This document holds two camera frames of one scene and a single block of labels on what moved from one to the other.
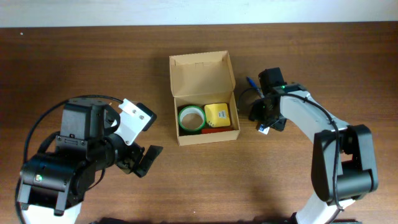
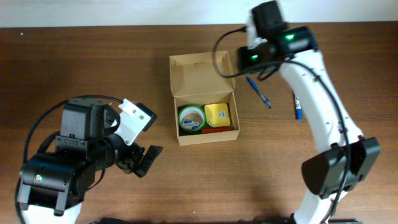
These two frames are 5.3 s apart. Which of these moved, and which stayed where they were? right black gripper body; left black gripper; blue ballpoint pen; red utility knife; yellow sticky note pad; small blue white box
Moved: right black gripper body; small blue white box
Stayed: left black gripper; blue ballpoint pen; yellow sticky note pad; red utility knife
